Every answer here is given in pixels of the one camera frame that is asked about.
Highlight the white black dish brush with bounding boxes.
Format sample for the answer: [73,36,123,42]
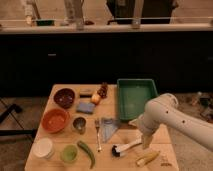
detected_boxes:
[111,139,142,157]

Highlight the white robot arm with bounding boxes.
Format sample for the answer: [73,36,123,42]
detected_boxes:
[129,93,213,152]

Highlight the light green small bowl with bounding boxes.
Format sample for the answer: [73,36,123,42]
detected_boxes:
[60,145,78,163]

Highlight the dark purple bowl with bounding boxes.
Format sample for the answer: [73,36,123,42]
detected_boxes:
[53,88,75,109]

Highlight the orange bowl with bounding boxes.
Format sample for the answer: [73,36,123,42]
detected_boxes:
[41,108,70,133]

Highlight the grey blue cloth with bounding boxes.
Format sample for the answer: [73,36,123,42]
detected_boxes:
[101,118,120,143]

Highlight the green plastic tray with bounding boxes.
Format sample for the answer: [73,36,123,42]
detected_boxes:
[117,79,158,122]

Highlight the metal fork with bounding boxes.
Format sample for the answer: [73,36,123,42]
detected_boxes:
[95,119,102,152]

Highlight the yellow orange fruit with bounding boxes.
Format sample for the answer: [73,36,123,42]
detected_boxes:
[91,94,101,105]

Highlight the green chili pepper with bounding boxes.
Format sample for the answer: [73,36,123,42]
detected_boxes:
[77,140,96,169]

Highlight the small metal cup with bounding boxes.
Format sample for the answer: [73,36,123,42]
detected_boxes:
[73,117,86,134]

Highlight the blue sponge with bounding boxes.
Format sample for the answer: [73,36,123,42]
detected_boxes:
[76,102,95,114]

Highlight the brown black block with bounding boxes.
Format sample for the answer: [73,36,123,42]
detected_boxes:
[79,89,93,98]

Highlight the white round container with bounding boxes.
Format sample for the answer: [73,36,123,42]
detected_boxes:
[33,138,54,159]

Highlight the black stand legs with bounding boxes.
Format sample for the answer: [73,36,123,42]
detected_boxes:
[0,98,38,137]

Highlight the green box on counter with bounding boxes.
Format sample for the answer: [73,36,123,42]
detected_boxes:
[36,20,54,26]

